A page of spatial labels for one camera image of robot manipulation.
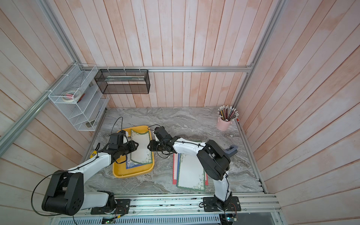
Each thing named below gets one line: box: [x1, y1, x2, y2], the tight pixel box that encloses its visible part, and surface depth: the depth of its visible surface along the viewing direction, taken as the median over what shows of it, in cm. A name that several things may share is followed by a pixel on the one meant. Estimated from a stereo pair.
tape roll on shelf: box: [61, 90, 82, 103], surface depth 75 cm
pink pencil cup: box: [216, 116, 233, 131], surface depth 106 cm
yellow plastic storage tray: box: [124, 125, 150, 137], surface depth 101 cm
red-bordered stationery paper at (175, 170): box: [172, 153, 209, 186], surface depth 87 cm
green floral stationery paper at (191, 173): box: [177, 153, 206, 192], surface depth 85 cm
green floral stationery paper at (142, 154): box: [130, 129, 153, 164], surface depth 92 cm
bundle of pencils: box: [217, 105, 240, 122], surface depth 102 cm
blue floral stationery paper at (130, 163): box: [125, 152, 144, 170], surface depth 90 cm
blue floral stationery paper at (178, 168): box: [176, 153, 180, 187], surface depth 87 cm
